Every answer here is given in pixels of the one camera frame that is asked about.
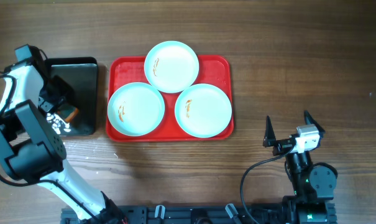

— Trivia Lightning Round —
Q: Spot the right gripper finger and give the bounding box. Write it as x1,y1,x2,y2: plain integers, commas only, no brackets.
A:
304,110,325,134
263,116,276,147

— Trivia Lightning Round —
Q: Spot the green orange sponge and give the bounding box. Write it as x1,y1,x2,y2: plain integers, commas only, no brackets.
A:
57,103,79,123

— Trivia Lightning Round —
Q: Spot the white plate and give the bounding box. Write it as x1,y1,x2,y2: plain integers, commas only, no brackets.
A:
174,83,232,138
107,82,165,137
144,40,199,93

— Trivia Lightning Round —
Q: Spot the white plate top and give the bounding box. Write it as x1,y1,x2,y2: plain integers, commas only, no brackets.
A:
144,40,199,93

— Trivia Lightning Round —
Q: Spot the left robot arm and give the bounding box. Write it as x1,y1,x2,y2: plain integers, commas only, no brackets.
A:
0,59,128,223

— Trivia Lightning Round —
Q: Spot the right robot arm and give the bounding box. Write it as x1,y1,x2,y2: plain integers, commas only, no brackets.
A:
263,111,338,224

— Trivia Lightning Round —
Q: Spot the black water tray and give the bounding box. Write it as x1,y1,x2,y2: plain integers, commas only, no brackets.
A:
45,57,99,136

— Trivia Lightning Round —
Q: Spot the red plastic tray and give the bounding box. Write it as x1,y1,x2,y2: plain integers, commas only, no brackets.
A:
106,55,232,142

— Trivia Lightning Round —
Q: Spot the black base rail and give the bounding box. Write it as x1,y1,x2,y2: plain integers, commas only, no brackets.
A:
60,203,337,224

